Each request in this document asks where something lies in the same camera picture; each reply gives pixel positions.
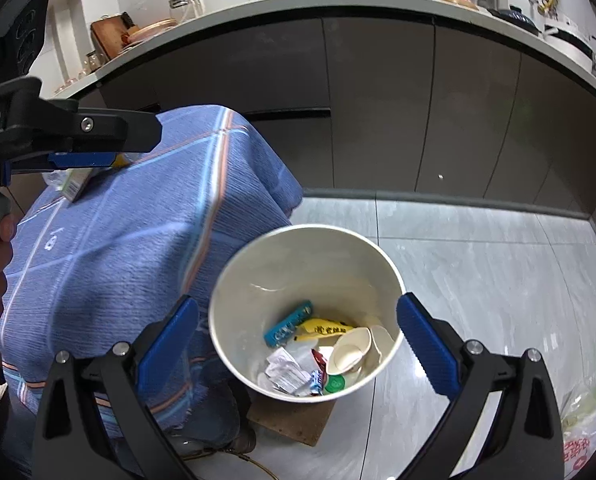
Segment white paper cup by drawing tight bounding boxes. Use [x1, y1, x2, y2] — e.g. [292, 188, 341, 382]
[326, 325, 395, 375]

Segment green bottle cap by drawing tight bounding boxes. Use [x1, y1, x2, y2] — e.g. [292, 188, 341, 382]
[324, 375, 345, 393]

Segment white paper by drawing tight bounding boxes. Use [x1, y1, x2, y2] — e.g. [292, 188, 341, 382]
[257, 348, 312, 396]

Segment blue candy wrapper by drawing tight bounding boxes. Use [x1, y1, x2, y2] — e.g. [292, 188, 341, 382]
[263, 300, 313, 348]

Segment yellow snack wrapper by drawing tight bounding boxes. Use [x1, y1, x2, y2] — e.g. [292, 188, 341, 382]
[293, 318, 353, 341]

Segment white trash bin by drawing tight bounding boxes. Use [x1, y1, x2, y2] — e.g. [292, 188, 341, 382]
[209, 224, 405, 404]

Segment white kitchen countertop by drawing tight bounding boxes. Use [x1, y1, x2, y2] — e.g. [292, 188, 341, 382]
[57, 0, 596, 99]

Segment dark kitchen cabinets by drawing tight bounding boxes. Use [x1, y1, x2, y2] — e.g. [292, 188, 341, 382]
[81, 15, 596, 224]

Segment blue plaid tablecloth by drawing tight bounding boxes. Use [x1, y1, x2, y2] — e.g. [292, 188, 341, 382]
[0, 104, 305, 461]

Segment glass jar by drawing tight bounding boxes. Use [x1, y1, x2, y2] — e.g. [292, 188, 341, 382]
[169, 0, 206, 24]

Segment brown cardboard mat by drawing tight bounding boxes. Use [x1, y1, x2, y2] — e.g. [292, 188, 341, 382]
[247, 396, 336, 446]

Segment black frying pan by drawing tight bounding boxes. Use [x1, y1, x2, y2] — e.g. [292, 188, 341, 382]
[488, 6, 540, 36]

